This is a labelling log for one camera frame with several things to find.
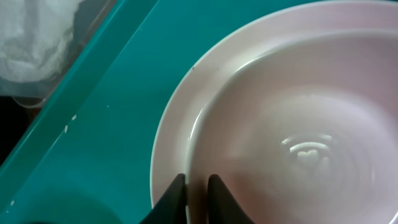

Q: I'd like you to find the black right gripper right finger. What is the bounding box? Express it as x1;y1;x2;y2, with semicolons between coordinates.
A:
207;174;254;224

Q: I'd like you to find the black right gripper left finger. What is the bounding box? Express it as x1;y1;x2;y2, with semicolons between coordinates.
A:
140;174;187;224

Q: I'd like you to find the large pink plate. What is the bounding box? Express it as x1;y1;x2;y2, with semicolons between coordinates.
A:
150;1;397;203

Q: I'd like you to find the white napkin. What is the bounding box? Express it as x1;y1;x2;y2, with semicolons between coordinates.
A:
1;0;82;83

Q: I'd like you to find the teal plastic tray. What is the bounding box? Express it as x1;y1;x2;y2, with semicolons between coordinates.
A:
1;0;300;223

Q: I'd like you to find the black tray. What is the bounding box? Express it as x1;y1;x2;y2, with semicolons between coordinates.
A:
0;96;31;164

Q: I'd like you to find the clear plastic bin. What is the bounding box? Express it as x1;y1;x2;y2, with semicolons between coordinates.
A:
1;0;116;108

